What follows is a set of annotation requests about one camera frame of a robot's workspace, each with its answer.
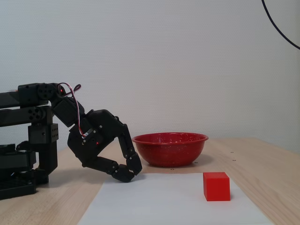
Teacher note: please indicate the red speckled bowl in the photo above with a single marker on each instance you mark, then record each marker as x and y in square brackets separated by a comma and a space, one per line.
[171, 150]

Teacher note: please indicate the white paper sheet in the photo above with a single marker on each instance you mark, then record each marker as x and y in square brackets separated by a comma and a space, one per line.
[152, 201]

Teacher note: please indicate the red cube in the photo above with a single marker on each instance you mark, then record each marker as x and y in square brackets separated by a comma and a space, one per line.
[216, 187]

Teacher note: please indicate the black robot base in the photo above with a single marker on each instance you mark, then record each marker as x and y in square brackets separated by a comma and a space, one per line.
[16, 187]

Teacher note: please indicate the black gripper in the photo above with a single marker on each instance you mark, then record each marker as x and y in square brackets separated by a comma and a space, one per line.
[99, 136]

